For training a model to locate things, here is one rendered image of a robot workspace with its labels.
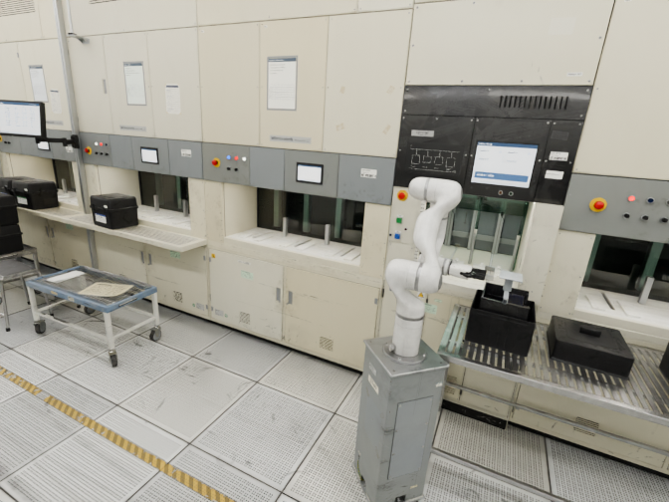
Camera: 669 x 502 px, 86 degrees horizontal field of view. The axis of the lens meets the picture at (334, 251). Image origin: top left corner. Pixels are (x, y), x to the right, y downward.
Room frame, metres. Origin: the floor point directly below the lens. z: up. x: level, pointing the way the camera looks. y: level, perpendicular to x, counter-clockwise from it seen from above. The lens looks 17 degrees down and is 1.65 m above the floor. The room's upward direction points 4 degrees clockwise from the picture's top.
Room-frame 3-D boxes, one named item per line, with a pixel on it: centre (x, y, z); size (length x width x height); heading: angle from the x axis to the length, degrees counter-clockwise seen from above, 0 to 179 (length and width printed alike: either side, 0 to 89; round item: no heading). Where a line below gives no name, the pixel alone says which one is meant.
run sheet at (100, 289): (2.45, 1.69, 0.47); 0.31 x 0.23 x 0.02; 87
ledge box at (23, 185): (3.54, 3.02, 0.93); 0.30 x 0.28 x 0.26; 68
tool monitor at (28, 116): (3.11, 2.46, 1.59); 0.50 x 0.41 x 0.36; 156
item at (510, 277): (1.61, -0.84, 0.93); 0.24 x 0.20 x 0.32; 154
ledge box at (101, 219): (3.04, 1.93, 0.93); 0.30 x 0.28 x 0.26; 63
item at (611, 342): (1.49, -1.20, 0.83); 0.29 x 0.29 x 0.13; 64
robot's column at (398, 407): (1.41, -0.34, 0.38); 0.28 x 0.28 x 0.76; 21
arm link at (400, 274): (1.42, -0.31, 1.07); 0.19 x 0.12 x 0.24; 65
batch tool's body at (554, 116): (2.38, -0.90, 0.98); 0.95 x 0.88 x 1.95; 156
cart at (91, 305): (2.55, 1.84, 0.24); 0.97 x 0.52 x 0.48; 68
